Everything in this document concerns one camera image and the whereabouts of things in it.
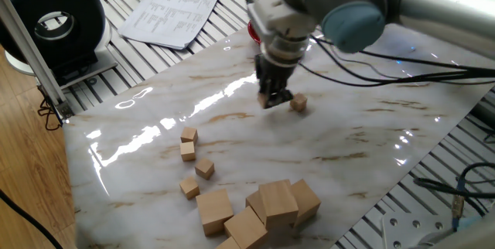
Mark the red bowl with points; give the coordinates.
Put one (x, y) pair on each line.
(253, 32)

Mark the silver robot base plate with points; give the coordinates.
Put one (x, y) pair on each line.
(402, 233)

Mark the large wooden cube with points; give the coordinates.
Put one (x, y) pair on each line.
(228, 244)
(255, 204)
(278, 202)
(245, 227)
(307, 200)
(214, 211)

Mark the aluminium frame profile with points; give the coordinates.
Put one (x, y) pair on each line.
(29, 52)

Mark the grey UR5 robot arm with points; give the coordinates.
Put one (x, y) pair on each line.
(444, 5)

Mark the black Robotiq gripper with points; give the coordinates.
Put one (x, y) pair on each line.
(276, 73)

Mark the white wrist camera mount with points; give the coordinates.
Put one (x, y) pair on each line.
(278, 13)

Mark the white marble pattern board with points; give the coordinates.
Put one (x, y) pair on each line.
(309, 164)

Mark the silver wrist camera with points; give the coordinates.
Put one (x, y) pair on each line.
(257, 24)

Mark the white printed paper stack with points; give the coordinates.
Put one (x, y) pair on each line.
(170, 13)

